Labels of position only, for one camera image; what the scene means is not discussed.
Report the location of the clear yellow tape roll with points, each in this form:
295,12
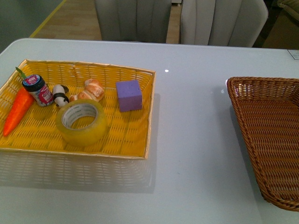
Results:
82,122

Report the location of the brown wicker basket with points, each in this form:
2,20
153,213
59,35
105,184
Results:
267,111

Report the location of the yellow woven basket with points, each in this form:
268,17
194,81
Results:
119,141

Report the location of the purple foam cube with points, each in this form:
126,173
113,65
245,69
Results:
129,95

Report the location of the toy croissant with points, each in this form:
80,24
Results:
93,89

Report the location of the toy panda figure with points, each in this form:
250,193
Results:
59,95

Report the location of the grey chair left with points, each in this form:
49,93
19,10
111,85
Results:
133,20

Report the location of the grey chair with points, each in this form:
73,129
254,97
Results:
234,23
133,20

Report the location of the small black lidded jar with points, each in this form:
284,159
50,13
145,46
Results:
37,87

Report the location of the grey chair right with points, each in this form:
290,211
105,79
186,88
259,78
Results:
234,23

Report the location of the orange toy carrot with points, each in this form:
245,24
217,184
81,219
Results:
22,103

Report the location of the white label sticker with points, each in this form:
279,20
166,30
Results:
294,53

